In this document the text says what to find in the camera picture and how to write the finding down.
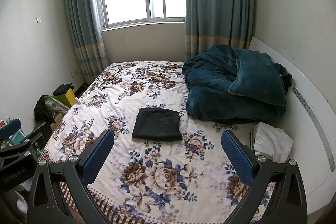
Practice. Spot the white headboard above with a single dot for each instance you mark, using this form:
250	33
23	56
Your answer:
309	119

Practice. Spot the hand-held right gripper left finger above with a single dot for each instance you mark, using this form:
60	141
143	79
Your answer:
98	155

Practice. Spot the black pants with grey stripes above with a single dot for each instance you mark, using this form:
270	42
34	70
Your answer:
157	124

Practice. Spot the white cloth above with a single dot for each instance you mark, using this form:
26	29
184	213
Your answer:
273	142

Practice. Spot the dark teal pillow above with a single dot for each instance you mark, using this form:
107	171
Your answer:
257	77

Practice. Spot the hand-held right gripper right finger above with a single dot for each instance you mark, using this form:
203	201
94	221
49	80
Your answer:
237	158

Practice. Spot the pile of black clothes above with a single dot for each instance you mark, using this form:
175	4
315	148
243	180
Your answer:
43	111

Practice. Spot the grey-green striped curtain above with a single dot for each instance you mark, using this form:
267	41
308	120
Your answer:
81	29
210	3

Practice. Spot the white plastic object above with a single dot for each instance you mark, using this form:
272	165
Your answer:
59	106

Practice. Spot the yellow box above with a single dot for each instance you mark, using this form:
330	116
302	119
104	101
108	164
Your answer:
67	98

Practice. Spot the black hat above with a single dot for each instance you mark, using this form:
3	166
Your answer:
63	88

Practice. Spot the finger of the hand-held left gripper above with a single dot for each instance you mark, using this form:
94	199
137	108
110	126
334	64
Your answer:
10	128
35	134

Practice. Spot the green and white rack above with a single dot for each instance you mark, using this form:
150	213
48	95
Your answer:
14	138

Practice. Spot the wall outlet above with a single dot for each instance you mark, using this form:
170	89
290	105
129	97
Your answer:
75	73

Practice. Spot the dark teal blanket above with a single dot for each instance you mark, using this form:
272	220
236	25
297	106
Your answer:
207	98

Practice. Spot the floral fleece blanket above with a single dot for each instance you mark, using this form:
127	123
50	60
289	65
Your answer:
162	158

